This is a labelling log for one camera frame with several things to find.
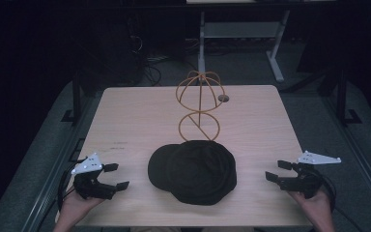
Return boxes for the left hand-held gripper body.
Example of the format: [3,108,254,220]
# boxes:
[71,153,117,200]

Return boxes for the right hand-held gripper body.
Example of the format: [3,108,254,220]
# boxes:
[279,150,342,199]

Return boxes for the black cap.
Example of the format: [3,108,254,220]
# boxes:
[147,139,239,207]

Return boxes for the gold wire hat stand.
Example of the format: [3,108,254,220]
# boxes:
[175,70,227,143]

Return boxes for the person's left hand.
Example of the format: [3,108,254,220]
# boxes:
[59,189,106,223]

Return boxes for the person's right hand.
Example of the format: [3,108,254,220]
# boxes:
[288,189,333,223]

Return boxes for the black metal stand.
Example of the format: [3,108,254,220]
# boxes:
[60,71,85,124]
[335,66,363,128]

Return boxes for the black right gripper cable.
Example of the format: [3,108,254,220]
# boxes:
[313,172,365,232]

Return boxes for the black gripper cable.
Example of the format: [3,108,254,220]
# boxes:
[56,157,89,212]
[313,172,365,232]

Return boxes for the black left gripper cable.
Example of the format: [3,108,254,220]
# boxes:
[56,157,89,212]

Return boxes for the black floor cables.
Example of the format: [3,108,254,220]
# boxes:
[140,55,170,87]

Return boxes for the white metal desk frame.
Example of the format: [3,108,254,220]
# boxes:
[197,9,292,83]

